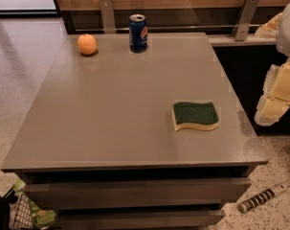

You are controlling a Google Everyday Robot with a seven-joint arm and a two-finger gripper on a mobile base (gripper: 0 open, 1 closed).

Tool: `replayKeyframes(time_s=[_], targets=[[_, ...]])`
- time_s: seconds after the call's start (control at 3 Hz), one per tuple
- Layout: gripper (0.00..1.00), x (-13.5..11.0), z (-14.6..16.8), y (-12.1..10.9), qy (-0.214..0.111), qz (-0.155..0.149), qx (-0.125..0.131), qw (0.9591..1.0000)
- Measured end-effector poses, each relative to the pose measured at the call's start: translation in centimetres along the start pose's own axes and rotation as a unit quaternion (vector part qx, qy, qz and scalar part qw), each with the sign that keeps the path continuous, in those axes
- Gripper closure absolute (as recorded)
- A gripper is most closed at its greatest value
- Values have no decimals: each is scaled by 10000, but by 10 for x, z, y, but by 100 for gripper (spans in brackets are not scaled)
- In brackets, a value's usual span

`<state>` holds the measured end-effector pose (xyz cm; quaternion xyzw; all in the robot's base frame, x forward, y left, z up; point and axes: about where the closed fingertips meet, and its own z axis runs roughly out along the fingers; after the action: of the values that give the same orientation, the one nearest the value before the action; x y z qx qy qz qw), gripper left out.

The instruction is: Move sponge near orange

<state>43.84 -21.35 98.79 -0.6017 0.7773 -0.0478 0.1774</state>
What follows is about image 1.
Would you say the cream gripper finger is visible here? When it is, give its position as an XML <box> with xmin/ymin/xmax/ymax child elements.
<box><xmin>255</xmin><ymin>60</ymin><xmax>290</xmax><ymax>127</ymax></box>
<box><xmin>255</xmin><ymin>12</ymin><xmax>282</xmax><ymax>38</ymax></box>

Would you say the green and yellow sponge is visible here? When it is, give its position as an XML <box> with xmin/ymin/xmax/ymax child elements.
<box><xmin>172</xmin><ymin>102</ymin><xmax>219</xmax><ymax>131</ymax></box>

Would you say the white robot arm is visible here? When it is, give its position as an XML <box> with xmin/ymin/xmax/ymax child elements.
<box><xmin>255</xmin><ymin>3</ymin><xmax>290</xmax><ymax>127</ymax></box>

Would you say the white power strip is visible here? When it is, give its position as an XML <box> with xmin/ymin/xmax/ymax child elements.
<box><xmin>237</xmin><ymin>184</ymin><xmax>288</xmax><ymax>214</ymax></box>

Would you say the blue pepsi can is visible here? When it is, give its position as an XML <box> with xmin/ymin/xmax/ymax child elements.
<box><xmin>129</xmin><ymin>14</ymin><xmax>147</xmax><ymax>53</ymax></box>

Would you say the orange fruit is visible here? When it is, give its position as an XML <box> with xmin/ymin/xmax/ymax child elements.
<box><xmin>78</xmin><ymin>34</ymin><xmax>98</xmax><ymax>55</ymax></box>

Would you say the grey upper drawer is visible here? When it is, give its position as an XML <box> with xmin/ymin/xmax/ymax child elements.
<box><xmin>24</xmin><ymin>177</ymin><xmax>251</xmax><ymax>210</ymax></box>

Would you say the grey drawer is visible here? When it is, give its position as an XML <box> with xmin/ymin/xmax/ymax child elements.
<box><xmin>57</xmin><ymin>210</ymin><xmax>225</xmax><ymax>230</ymax></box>
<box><xmin>24</xmin><ymin>177</ymin><xmax>251</xmax><ymax>210</ymax></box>

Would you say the grey lower drawer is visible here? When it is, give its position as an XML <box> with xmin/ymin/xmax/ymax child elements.
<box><xmin>57</xmin><ymin>210</ymin><xmax>225</xmax><ymax>230</ymax></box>

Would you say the green chip bag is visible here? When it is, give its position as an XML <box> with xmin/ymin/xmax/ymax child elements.
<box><xmin>12</xmin><ymin>179</ymin><xmax>56</xmax><ymax>230</ymax></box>

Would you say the right metal bracket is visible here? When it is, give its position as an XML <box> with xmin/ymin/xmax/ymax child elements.
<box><xmin>232</xmin><ymin>0</ymin><xmax>259</xmax><ymax>41</ymax></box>

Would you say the metal bracket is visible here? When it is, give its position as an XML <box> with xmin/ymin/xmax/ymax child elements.
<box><xmin>232</xmin><ymin>0</ymin><xmax>259</xmax><ymax>41</ymax></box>
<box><xmin>100</xmin><ymin>0</ymin><xmax>116</xmax><ymax>34</ymax></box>

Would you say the metal rail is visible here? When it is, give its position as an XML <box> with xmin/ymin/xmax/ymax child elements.
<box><xmin>115</xmin><ymin>24</ymin><xmax>263</xmax><ymax>33</ymax></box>

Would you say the left metal bracket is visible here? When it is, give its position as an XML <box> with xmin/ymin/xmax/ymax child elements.
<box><xmin>100</xmin><ymin>0</ymin><xmax>116</xmax><ymax>34</ymax></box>

